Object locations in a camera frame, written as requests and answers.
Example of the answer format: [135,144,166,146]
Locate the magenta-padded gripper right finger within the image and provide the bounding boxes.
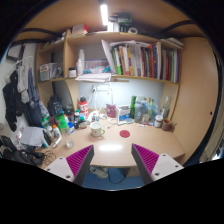
[130,143,185,186]

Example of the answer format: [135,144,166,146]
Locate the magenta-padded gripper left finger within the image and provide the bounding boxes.
[44,144,95,187]

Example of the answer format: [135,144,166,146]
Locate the clear bottle with green cap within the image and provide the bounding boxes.
[58,118,76,150]

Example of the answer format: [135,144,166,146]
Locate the grey shoe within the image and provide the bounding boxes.
[89,165,109,179]

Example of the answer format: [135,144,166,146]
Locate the silver tube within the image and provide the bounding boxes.
[52,135,63,149]

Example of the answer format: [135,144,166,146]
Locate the white bottle with blue cap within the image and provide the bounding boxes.
[67,122,76,134]

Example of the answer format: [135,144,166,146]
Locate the white bottle with orange cap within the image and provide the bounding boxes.
[52,124,62,139]

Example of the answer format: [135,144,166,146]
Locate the flat round red coaster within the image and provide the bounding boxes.
[119,129,131,139]

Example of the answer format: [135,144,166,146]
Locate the white mug with green rim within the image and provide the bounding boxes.
[89,121,106,138]

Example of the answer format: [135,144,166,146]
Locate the brown mug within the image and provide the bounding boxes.
[162,119,175,132]

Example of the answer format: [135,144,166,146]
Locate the white paper sheet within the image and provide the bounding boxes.
[20,126,44,147]

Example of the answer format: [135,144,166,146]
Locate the blue white box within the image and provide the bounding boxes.
[117,105,132,122]

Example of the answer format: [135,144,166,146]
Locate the clear glass bottle white cap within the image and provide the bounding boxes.
[161,96,171,119]

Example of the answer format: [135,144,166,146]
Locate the tall green bottle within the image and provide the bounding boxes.
[129,95,138,119]

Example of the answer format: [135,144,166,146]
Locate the black bag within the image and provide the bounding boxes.
[47,95,64,117]

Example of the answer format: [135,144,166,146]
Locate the maroon card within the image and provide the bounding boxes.
[105,103,118,119]

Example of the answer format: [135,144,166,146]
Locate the hanging dark clothes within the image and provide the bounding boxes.
[2,56,44,131]

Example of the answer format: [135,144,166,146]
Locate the white fluorescent light tube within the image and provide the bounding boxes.
[99,3,109,27]

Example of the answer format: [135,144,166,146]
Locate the white wall socket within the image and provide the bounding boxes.
[92,84,110,93]

